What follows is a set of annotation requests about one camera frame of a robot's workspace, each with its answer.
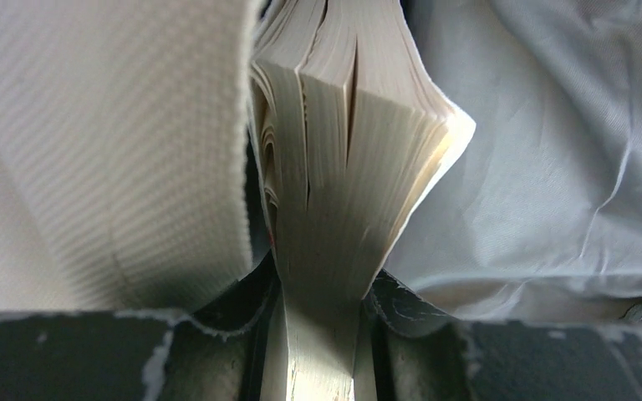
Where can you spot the floral navy book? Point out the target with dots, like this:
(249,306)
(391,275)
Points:
(350,135)

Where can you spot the cream canvas backpack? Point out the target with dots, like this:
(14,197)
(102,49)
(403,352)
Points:
(125,180)

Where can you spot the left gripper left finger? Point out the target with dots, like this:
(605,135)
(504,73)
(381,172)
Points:
(140,354)

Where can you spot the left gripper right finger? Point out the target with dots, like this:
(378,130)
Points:
(421,353)

